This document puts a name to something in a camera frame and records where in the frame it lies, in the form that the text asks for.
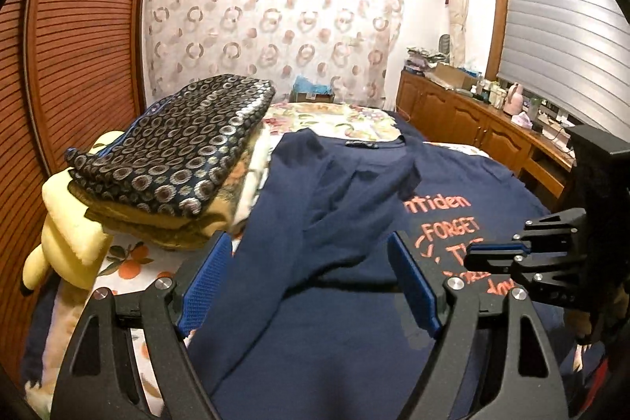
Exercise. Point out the open cardboard box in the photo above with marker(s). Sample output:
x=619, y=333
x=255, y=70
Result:
x=450, y=75

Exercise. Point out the pink kettle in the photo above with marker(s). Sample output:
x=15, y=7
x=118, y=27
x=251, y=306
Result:
x=514, y=97

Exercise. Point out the pile of folded fabrics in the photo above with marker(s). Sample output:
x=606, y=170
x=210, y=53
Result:
x=421, y=58

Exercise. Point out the box with blue cloth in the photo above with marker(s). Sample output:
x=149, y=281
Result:
x=312, y=89

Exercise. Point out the navy printed sweater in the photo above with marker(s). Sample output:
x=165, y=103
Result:
x=320, y=213

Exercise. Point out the circle-patterned sheer curtain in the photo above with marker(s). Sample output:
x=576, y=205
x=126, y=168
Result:
x=275, y=16

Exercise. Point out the grey window blind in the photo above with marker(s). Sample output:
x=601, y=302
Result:
x=556, y=26

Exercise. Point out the mustard folded blanket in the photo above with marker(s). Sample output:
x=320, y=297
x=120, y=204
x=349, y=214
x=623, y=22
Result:
x=162, y=223

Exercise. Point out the yellow plush toy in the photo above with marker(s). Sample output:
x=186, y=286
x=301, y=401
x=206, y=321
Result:
x=74, y=238

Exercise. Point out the floral bed blanket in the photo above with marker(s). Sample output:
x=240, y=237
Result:
x=339, y=120

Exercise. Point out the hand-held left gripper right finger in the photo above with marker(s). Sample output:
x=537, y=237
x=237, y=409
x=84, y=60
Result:
x=413, y=282

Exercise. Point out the brown louvered wooden door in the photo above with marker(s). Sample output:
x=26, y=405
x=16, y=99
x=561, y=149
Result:
x=74, y=56

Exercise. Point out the dark circle-patterned folded blanket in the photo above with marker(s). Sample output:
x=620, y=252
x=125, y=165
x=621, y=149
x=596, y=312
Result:
x=187, y=139

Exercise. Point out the long wooden cabinet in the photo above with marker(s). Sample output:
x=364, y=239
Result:
x=457, y=120

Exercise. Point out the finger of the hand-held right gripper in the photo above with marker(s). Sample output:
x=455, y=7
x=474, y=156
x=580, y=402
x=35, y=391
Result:
x=546, y=228
x=546, y=282

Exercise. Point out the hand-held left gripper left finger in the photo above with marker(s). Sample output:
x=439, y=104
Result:
x=211, y=272

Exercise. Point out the pink tissue pack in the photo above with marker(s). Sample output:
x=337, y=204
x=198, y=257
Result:
x=521, y=120

